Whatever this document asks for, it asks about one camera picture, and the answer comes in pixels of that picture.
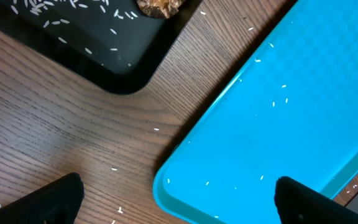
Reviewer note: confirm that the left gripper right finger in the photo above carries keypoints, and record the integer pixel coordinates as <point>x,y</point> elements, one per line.
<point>299,204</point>

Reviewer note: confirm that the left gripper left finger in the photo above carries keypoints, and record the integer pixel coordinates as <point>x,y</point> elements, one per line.
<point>56,203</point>

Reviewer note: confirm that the rice pile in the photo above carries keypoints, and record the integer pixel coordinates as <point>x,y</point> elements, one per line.
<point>103,30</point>

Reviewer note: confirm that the brown food chunk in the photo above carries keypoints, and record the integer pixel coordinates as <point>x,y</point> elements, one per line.
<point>160,9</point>

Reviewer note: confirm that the teal serving tray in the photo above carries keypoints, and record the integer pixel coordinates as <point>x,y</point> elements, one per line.
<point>291,110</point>

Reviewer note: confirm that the black rectangular tray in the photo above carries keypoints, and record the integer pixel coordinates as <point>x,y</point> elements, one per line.
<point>155,38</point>

